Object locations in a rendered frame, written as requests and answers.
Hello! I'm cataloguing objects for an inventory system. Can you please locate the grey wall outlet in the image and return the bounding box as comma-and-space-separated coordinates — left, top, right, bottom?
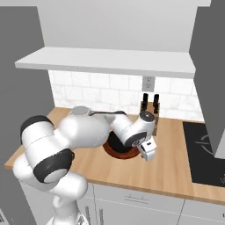
142, 76, 156, 92

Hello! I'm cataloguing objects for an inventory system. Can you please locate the white drawer front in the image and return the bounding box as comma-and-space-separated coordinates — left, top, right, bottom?
178, 199, 225, 225
92, 183, 186, 213

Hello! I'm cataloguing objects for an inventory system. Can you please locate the white open cabinet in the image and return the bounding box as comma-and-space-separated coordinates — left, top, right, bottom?
14, 0, 213, 80

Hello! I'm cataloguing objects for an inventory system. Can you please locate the grey tall cabinet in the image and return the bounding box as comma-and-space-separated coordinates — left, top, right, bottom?
0, 5, 56, 225

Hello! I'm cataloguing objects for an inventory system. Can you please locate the black knife handle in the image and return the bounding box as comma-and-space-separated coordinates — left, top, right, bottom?
142, 92, 149, 112
153, 93, 160, 114

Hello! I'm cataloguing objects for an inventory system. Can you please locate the black hob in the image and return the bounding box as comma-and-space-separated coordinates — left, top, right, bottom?
182, 120, 225, 188

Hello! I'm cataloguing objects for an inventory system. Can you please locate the grey range hood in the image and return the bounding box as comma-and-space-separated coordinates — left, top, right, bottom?
188, 0, 225, 159

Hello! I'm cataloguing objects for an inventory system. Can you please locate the white cupboard door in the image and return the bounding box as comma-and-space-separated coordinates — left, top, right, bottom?
76, 182, 96, 225
94, 198, 182, 225

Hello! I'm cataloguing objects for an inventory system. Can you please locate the wooden knife block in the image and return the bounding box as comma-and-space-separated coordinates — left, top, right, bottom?
140, 100, 161, 137

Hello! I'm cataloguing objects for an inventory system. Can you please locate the dark red bowl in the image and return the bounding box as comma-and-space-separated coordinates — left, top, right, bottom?
103, 131, 142, 161

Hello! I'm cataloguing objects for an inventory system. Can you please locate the grey bowl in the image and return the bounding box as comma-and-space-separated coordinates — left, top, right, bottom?
69, 105, 91, 116

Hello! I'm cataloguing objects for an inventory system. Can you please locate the grey drawer handle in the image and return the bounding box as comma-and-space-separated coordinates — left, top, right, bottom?
124, 193, 149, 204

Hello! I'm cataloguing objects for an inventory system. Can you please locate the grey cupboard door handle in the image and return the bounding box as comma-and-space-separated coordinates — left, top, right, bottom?
98, 207, 105, 225
84, 205, 91, 225

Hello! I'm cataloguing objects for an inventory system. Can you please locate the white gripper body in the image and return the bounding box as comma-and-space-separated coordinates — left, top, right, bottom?
139, 142, 157, 163

